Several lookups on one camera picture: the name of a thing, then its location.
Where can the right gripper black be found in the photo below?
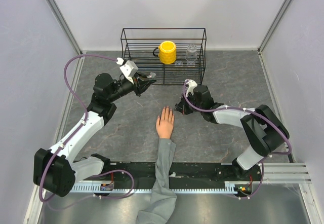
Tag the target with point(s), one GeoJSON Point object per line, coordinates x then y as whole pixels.
{"type": "Point", "coordinates": [182, 107]}

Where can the grey sleeved forearm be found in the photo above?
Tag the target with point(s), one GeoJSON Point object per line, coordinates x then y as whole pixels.
{"type": "Point", "coordinates": [162, 204]}

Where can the yellow mug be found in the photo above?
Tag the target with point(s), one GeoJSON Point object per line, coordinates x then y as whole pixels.
{"type": "Point", "coordinates": [166, 52]}

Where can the clear upturned glass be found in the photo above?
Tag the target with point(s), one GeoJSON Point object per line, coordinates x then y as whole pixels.
{"type": "Point", "coordinates": [191, 55]}

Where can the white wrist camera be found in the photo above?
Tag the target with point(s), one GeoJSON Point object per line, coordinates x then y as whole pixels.
{"type": "Point", "coordinates": [188, 87]}
{"type": "Point", "coordinates": [128, 68]}

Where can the glitter nail polish bottle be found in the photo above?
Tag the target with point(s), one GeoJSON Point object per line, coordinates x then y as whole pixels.
{"type": "Point", "coordinates": [151, 75]}

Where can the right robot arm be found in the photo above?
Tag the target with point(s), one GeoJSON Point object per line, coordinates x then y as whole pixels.
{"type": "Point", "coordinates": [266, 134]}

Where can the small clear glass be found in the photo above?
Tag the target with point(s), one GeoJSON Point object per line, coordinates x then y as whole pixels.
{"type": "Point", "coordinates": [178, 64]}

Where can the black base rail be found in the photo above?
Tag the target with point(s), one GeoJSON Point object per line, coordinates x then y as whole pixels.
{"type": "Point", "coordinates": [142, 177]}

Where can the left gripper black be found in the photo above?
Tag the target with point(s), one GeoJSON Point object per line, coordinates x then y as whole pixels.
{"type": "Point", "coordinates": [140, 86]}

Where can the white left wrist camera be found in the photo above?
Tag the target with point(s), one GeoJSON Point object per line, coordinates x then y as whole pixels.
{"type": "Point", "coordinates": [128, 68]}

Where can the white slotted cable duct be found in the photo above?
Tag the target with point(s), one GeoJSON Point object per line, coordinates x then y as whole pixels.
{"type": "Point", "coordinates": [157, 189]}

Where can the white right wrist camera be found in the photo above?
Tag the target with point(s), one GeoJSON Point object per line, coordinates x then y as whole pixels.
{"type": "Point", "coordinates": [188, 87]}

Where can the black wire dish rack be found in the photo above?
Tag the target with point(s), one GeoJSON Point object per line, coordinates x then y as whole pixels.
{"type": "Point", "coordinates": [137, 44]}

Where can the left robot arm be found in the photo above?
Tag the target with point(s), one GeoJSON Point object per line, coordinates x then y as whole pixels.
{"type": "Point", "coordinates": [56, 169]}

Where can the person's left hand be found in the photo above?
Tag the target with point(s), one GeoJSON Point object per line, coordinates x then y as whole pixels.
{"type": "Point", "coordinates": [165, 123]}

